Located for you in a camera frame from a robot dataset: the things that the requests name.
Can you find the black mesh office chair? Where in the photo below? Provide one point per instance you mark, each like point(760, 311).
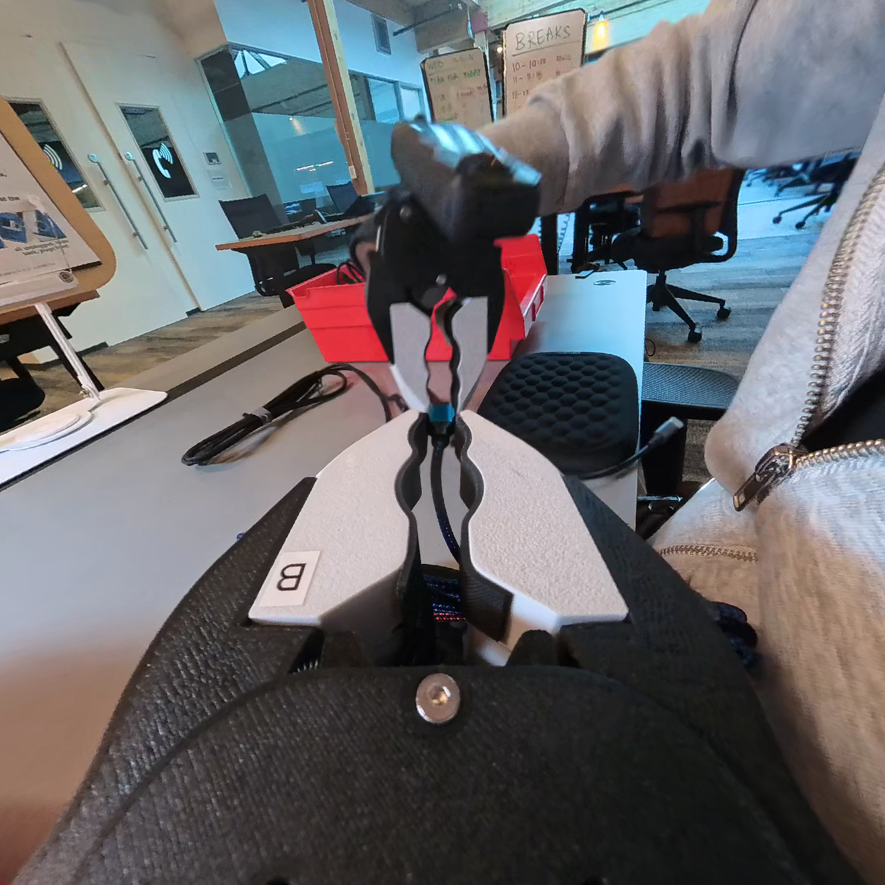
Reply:
point(691, 391)

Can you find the wooden desk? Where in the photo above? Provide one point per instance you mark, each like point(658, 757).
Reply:
point(290, 234)

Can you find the wooden pillar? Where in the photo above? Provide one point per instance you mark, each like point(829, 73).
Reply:
point(339, 90)

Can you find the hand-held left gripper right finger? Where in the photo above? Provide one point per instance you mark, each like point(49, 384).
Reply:
point(539, 539)

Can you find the red plastic bin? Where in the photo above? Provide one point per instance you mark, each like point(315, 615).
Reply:
point(332, 325)

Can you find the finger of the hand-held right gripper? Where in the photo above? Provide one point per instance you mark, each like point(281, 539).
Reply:
point(473, 339)
point(411, 346)

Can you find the brown backed office chair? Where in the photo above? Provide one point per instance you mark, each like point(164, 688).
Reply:
point(681, 214)

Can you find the small wall sign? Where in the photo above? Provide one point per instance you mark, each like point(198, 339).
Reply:
point(212, 157)

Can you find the person's right forearm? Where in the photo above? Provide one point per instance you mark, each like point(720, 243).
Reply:
point(657, 90)

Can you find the whiteboard with handwriting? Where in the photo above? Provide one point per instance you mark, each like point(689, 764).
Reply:
point(456, 90)
point(543, 62)

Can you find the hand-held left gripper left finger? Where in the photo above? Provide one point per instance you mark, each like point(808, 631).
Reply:
point(332, 525)

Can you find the black honeycomb armrest pad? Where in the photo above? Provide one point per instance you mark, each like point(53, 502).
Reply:
point(560, 408)

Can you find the white door with window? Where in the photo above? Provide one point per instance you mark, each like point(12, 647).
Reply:
point(76, 131)
point(183, 235)

